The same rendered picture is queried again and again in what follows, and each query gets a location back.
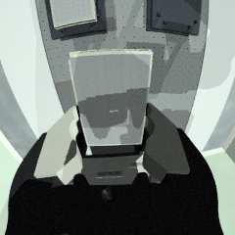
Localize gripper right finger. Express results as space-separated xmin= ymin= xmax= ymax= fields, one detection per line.
xmin=142 ymin=103 xmax=224 ymax=235

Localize white multi-well plate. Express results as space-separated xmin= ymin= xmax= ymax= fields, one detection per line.
xmin=69 ymin=49 xmax=153 ymax=146

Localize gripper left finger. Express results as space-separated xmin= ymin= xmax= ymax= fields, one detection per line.
xmin=5 ymin=105 xmax=82 ymax=235

